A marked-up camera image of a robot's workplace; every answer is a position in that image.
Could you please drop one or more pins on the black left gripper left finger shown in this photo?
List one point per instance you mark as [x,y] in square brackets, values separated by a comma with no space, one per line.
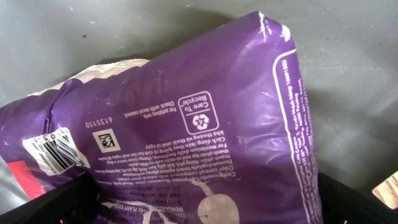
[72,203]

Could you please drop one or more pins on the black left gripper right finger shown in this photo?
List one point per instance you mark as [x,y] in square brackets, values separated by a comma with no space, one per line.
[342,204]

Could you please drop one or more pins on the purple pad package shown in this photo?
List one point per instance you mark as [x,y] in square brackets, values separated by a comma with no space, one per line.
[215,131]

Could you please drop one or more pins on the grey plastic mesh basket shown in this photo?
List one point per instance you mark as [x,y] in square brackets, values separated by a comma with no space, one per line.
[347,52]

